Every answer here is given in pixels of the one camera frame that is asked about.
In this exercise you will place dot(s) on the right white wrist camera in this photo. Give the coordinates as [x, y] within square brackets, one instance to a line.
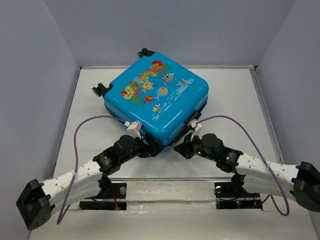
[196, 128]

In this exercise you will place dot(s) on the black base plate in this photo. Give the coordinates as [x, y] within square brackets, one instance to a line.
[113, 199]
[228, 198]

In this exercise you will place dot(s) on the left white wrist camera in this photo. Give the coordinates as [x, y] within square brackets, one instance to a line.
[133, 128]

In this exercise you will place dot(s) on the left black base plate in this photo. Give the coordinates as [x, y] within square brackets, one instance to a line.
[113, 199]

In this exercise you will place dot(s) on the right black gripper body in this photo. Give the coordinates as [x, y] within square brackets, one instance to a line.
[198, 149]

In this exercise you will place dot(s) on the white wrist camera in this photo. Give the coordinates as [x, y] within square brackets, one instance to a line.
[196, 128]
[133, 128]

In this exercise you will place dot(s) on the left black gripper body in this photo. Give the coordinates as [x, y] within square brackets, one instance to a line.
[139, 149]

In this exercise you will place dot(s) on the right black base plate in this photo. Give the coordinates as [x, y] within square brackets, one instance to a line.
[228, 198]

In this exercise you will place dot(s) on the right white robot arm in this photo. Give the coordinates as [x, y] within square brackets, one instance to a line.
[299, 183]

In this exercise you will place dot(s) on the blue hard-shell suitcase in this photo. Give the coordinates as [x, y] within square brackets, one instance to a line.
[158, 92]

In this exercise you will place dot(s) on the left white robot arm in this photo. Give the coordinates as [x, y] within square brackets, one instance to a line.
[39, 200]

